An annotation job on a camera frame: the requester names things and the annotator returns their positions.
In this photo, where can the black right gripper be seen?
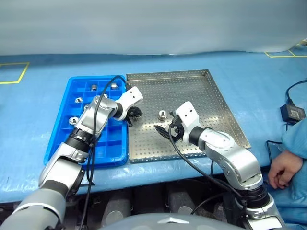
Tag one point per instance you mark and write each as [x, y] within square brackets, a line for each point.
[177, 128]

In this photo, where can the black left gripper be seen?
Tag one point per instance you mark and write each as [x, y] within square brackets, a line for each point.
[130, 114]

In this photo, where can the blue sleeved person's forearm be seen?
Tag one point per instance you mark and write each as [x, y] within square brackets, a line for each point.
[296, 139]

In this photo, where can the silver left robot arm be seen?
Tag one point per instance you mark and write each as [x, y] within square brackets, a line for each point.
[93, 119]

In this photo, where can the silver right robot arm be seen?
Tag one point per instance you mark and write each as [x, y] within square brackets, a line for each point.
[230, 153]

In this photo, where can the blue plastic compartment tray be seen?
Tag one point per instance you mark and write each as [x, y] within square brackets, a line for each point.
[112, 134]

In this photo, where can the perforated steel tray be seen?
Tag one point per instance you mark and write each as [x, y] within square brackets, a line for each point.
[204, 95]

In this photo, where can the person's bare hand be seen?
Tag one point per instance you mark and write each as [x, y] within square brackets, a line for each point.
[283, 167]

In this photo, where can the dark rounded shape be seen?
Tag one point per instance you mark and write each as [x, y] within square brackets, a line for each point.
[117, 208]
[180, 203]

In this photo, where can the grey robot torso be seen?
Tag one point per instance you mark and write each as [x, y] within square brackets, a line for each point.
[168, 222]

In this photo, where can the black power adapter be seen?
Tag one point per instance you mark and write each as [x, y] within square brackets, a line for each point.
[291, 112]

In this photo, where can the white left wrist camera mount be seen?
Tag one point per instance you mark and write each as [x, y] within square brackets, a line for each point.
[132, 97]

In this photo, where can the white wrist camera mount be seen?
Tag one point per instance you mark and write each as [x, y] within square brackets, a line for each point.
[132, 97]
[188, 115]

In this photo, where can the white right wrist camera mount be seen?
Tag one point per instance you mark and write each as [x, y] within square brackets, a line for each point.
[188, 115]

